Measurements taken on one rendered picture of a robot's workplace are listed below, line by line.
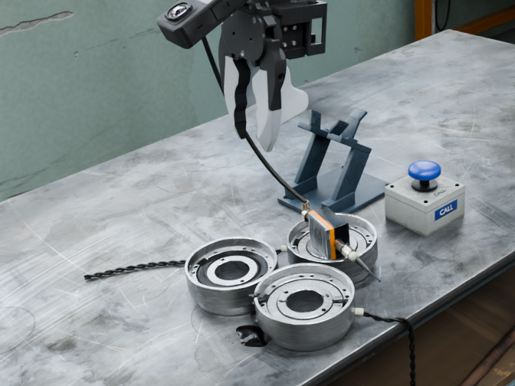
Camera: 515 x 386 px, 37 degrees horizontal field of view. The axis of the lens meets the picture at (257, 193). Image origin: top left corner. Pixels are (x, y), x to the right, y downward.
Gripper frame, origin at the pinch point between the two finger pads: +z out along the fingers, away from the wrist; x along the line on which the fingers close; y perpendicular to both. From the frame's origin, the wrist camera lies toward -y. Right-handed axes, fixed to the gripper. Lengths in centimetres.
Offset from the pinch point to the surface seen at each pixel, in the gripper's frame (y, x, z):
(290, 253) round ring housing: 3.5, -3.4, 14.1
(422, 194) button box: 21.8, -5.9, 10.6
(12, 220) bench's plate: -15.6, 35.4, 20.6
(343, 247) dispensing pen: 6.3, -9.0, 11.7
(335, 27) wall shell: 153, 158, 38
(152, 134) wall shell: 71, 157, 64
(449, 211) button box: 24.5, -8.2, 12.8
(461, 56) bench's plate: 71, 31, 9
